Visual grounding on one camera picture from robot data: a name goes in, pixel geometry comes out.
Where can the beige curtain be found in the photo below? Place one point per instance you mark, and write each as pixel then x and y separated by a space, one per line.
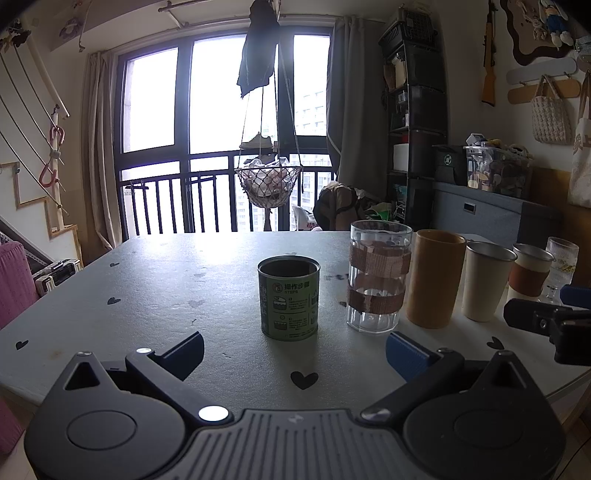
pixel 101 161

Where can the dark hanging garment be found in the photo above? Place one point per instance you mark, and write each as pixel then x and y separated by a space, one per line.
pixel 256 50

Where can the white metal cup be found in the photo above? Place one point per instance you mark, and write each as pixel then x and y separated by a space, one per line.
pixel 485 286

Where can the clear glass cup with tape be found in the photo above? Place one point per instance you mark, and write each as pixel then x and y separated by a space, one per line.
pixel 378 277

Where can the white tote bag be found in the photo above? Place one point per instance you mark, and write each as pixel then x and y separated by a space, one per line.
pixel 581 157

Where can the white stair railing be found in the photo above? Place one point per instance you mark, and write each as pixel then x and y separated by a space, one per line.
pixel 41 78

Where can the grey curtain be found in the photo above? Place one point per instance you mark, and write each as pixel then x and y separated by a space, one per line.
pixel 351 101

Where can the wooden wall hook board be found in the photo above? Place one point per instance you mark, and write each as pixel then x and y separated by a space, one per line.
pixel 519 95

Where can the pink wicker furniture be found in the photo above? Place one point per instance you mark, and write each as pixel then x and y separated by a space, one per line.
pixel 16 286

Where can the steel cup with brown sleeve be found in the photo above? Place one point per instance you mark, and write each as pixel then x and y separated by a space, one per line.
pixel 528 277

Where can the brown backpack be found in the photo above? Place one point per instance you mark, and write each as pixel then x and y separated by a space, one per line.
pixel 337 207

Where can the plush toy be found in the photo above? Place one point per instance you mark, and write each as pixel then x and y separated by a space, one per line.
pixel 556 21

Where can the black balcony railing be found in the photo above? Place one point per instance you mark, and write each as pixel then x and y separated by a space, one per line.
pixel 184 203

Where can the dark green box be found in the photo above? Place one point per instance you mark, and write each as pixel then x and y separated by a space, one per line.
pixel 448 164

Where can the wavy brown wall frame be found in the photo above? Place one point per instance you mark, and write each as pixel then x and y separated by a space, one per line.
pixel 521 50

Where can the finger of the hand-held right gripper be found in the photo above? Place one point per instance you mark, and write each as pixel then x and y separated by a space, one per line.
pixel 576 294
pixel 528 316

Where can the cream crochet bag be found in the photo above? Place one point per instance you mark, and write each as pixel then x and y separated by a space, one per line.
pixel 551 117

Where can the white tool case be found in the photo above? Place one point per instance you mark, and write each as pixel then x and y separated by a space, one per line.
pixel 57 274

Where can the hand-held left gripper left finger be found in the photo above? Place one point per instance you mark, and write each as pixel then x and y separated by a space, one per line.
pixel 187 355

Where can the pink hook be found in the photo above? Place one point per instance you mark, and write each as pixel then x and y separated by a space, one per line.
pixel 48 173

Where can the yellow cup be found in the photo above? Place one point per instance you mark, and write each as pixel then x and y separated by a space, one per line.
pixel 434 281

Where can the grey wall hook board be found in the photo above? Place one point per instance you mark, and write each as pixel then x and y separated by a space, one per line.
pixel 526 74

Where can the black shelf unit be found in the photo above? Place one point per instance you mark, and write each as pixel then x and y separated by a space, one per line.
pixel 422 106

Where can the grey storage box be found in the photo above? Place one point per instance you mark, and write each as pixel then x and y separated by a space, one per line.
pixel 485 212

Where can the green tin cup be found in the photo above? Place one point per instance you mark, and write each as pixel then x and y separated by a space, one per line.
pixel 288 300

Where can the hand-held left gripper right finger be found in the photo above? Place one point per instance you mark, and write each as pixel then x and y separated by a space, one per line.
pixel 406 356

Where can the hanging shoe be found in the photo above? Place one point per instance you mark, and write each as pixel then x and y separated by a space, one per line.
pixel 256 141

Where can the toy rifle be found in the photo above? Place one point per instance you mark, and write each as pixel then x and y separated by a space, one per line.
pixel 488 78

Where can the hanging net basket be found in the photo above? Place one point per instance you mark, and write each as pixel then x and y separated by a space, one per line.
pixel 268 184

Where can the clear plastic bin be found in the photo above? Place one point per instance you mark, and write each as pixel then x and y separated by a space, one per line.
pixel 498 173

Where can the black crate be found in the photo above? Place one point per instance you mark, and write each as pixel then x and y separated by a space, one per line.
pixel 408 25

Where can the ribbed glass goblet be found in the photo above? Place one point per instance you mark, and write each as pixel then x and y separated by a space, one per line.
pixel 561 267

